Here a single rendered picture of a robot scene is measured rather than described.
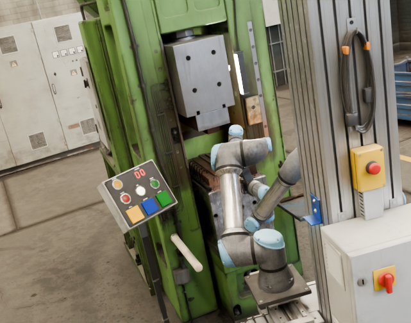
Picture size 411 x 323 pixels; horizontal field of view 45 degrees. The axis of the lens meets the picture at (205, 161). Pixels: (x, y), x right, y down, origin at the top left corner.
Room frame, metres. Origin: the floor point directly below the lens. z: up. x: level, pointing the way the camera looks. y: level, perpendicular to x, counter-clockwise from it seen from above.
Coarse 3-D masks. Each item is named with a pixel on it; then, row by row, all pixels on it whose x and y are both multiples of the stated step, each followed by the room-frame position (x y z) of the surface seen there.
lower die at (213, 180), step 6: (198, 156) 3.14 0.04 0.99; (210, 156) 3.06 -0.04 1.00; (192, 162) 3.07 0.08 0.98; (198, 162) 3.02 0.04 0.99; (204, 162) 3.00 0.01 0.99; (210, 162) 2.94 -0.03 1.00; (198, 168) 2.94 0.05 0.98; (204, 168) 2.90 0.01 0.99; (210, 168) 2.86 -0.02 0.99; (198, 174) 2.89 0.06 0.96; (204, 174) 2.80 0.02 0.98; (210, 174) 2.78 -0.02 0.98; (204, 180) 2.79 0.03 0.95; (210, 180) 2.72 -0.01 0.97; (216, 180) 2.73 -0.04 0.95; (210, 186) 2.72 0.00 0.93
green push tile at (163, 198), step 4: (164, 192) 2.49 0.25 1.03; (156, 196) 2.46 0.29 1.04; (160, 196) 2.47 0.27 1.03; (164, 196) 2.48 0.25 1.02; (168, 196) 2.49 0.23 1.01; (160, 200) 2.45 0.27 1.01; (164, 200) 2.46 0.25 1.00; (168, 200) 2.47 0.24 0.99; (160, 204) 2.44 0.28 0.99; (164, 204) 2.44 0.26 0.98
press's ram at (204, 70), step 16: (176, 48) 2.71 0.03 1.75; (192, 48) 2.74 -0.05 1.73; (208, 48) 2.76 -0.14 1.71; (224, 48) 2.79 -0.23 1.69; (176, 64) 2.70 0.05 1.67; (192, 64) 2.73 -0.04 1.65; (208, 64) 2.76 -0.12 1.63; (224, 64) 2.79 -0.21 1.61; (176, 80) 2.75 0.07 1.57; (192, 80) 2.72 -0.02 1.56; (208, 80) 2.75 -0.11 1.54; (224, 80) 2.78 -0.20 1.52; (176, 96) 2.82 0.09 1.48; (192, 96) 2.72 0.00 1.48; (208, 96) 2.75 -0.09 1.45; (224, 96) 2.78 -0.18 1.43; (192, 112) 2.71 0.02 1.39
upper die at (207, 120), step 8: (208, 112) 2.74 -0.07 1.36; (216, 112) 2.76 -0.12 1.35; (224, 112) 2.77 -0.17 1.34; (184, 120) 2.95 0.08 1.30; (192, 120) 2.78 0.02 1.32; (200, 120) 2.72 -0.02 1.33; (208, 120) 2.74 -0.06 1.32; (216, 120) 2.75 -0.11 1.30; (224, 120) 2.77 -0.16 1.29; (192, 128) 2.81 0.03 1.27; (200, 128) 2.72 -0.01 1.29; (208, 128) 2.74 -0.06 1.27
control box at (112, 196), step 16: (128, 176) 2.46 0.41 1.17; (144, 176) 2.51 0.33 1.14; (160, 176) 2.55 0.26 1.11; (112, 192) 2.36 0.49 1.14; (128, 192) 2.40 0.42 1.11; (144, 192) 2.44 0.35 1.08; (160, 192) 2.49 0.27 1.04; (112, 208) 2.35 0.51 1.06; (128, 208) 2.34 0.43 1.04; (160, 208) 2.43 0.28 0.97; (128, 224) 2.29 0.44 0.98
